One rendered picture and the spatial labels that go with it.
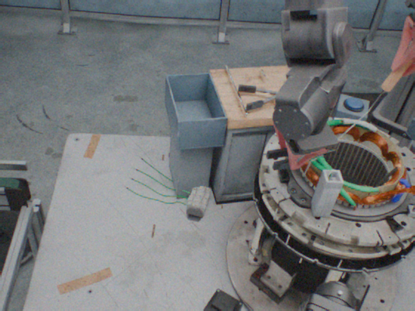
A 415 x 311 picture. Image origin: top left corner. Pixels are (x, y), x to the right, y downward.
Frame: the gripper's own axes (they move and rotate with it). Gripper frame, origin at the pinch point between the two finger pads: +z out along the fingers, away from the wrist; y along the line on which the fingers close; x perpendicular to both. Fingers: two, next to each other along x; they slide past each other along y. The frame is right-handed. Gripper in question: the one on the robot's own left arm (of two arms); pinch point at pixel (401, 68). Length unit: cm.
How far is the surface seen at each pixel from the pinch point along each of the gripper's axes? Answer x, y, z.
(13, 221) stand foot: 70, -52, 155
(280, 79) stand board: 34.2, -2.2, 26.6
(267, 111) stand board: 21.7, -5.2, 28.7
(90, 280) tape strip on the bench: -5, -27, 70
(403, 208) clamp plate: -6.3, 14.9, 19.7
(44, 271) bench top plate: -3, -37, 73
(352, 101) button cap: 31.3, 14.9, 22.5
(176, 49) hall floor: 216, -3, 126
